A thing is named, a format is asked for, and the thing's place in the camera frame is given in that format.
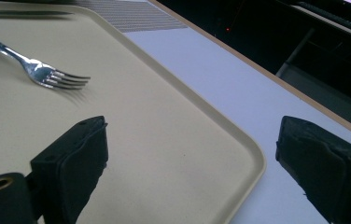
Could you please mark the wooden table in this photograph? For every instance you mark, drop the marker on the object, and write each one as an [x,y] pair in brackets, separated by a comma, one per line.
[257,67]

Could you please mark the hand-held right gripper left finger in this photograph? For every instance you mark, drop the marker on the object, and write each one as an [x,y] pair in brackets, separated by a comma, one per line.
[77,161]

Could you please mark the beige tray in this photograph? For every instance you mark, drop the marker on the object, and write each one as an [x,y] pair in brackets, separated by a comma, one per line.
[148,140]

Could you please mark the striped woven placemat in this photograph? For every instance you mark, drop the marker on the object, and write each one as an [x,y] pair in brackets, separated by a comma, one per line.
[133,15]

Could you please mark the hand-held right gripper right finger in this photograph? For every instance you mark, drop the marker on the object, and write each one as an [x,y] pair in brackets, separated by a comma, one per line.
[326,165]

